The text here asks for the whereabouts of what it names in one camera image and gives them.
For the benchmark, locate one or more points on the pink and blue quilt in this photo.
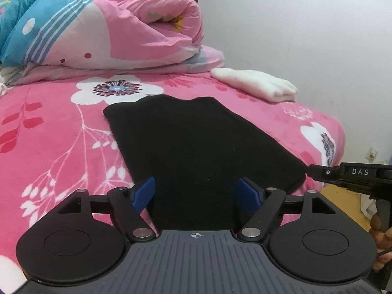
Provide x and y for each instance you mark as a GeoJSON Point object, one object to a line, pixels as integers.
{"type": "Point", "coordinates": [122, 30]}

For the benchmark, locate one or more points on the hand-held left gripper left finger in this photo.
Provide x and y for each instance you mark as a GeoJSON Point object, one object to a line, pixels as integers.
{"type": "Point", "coordinates": [144, 194]}

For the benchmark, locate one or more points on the pink floral bed blanket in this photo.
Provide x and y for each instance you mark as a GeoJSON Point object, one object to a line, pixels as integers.
{"type": "Point", "coordinates": [61, 134]}

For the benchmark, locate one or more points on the white folded cloth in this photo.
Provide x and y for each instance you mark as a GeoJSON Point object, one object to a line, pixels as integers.
{"type": "Point", "coordinates": [254, 82]}

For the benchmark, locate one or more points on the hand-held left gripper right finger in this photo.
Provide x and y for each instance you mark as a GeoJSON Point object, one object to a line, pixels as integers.
{"type": "Point", "coordinates": [249, 193]}

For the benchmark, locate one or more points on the black printed t-shirt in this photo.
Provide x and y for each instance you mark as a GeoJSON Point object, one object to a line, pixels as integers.
{"type": "Point", "coordinates": [199, 147]}

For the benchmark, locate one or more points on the white wall socket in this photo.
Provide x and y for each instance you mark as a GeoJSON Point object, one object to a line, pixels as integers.
{"type": "Point", "coordinates": [372, 153]}

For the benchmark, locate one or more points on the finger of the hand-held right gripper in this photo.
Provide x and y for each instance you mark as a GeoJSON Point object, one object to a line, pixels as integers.
{"type": "Point", "coordinates": [324, 173]}

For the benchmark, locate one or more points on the grey white cloth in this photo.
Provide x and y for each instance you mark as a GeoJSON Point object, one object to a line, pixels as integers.
{"type": "Point", "coordinates": [9, 76]}

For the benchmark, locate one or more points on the person's right hand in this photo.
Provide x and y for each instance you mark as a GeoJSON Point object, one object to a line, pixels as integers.
{"type": "Point", "coordinates": [384, 245]}

